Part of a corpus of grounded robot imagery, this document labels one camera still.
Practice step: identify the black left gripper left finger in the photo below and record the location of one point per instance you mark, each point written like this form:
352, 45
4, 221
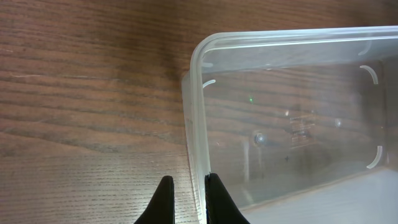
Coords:
161, 208

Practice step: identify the clear plastic container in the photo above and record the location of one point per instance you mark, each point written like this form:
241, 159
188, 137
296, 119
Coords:
300, 125

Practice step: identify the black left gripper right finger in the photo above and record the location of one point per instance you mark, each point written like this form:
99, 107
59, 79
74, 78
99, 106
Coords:
220, 207

